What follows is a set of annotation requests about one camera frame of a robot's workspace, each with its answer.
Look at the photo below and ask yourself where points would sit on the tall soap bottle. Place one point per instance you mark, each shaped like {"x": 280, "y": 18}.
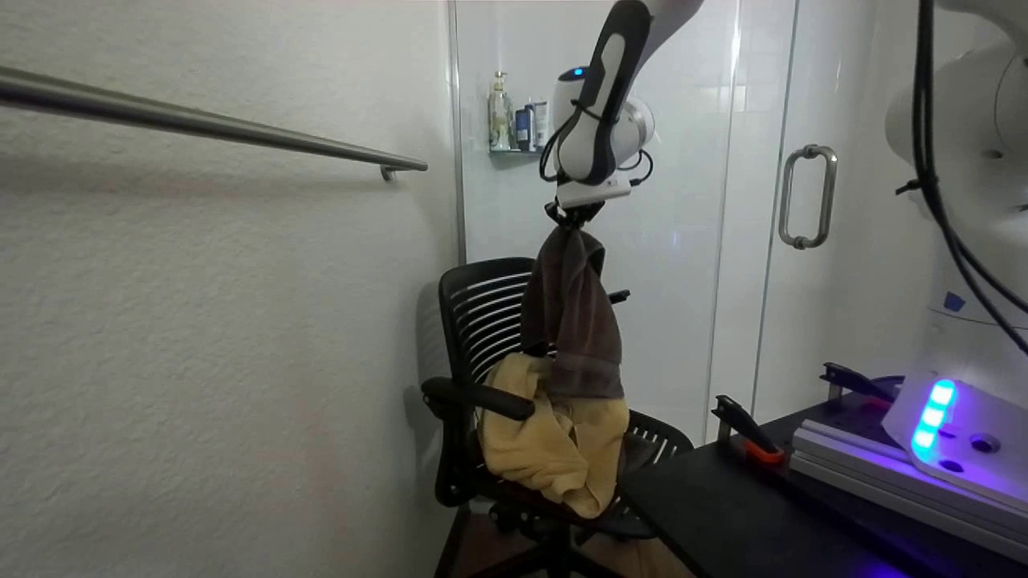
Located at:
{"x": 498, "y": 113}

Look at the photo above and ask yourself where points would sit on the yellow towel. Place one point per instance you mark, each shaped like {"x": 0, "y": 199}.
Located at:
{"x": 558, "y": 452}

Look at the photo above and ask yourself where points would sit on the brown towel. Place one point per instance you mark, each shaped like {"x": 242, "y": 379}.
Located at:
{"x": 574, "y": 322}

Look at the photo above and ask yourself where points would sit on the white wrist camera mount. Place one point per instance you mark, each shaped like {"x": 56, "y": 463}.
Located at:
{"x": 597, "y": 191}

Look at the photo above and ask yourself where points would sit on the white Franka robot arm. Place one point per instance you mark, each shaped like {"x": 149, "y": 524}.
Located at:
{"x": 599, "y": 97}

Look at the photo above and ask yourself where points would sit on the black mesh office chair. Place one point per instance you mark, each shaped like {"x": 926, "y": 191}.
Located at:
{"x": 483, "y": 308}

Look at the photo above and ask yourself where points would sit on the metal towel rail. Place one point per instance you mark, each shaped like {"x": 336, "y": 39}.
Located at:
{"x": 213, "y": 126}

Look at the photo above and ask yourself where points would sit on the black purple clamp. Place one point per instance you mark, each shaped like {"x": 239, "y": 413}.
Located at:
{"x": 855, "y": 379}

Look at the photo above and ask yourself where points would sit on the aluminium base plate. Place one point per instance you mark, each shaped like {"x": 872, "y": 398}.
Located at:
{"x": 887, "y": 470}

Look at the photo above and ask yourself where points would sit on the glass shower shelf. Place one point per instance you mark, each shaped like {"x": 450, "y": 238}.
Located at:
{"x": 516, "y": 152}

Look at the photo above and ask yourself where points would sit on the orange black clamp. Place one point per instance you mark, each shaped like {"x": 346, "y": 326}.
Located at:
{"x": 749, "y": 435}

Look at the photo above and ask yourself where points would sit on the glass shower door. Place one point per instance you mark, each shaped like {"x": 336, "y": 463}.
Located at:
{"x": 855, "y": 322}

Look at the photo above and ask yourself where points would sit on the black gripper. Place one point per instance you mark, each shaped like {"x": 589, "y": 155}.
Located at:
{"x": 574, "y": 213}

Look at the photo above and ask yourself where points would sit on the short toiletry bottle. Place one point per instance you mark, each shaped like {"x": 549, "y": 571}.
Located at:
{"x": 528, "y": 126}

